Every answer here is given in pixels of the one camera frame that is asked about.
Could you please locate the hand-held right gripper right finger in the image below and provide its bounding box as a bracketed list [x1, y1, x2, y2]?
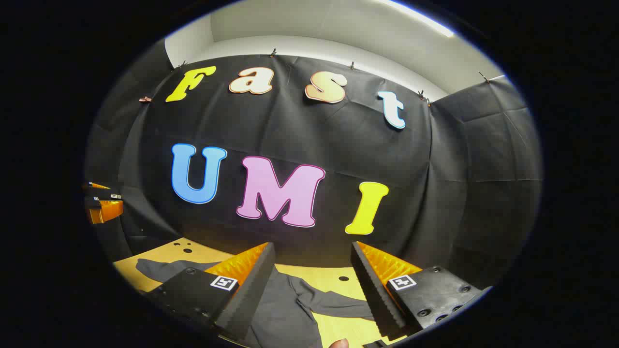
[350, 241, 486, 341]

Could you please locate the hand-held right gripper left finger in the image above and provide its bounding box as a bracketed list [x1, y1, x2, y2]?
[143, 242, 277, 341]

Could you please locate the grey collared shirt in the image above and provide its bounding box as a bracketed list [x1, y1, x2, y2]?
[135, 259, 375, 348]

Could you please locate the black backdrop cloth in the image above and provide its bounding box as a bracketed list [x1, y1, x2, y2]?
[85, 41, 543, 290]

